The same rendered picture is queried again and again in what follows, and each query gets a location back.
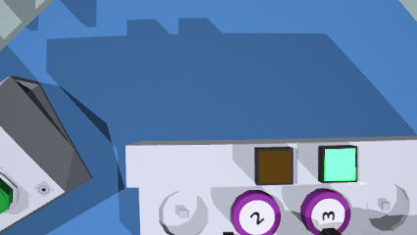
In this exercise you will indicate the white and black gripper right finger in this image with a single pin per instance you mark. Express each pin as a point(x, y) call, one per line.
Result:
point(329, 231)

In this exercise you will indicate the blue flat mat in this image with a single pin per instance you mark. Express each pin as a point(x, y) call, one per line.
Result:
point(122, 71)

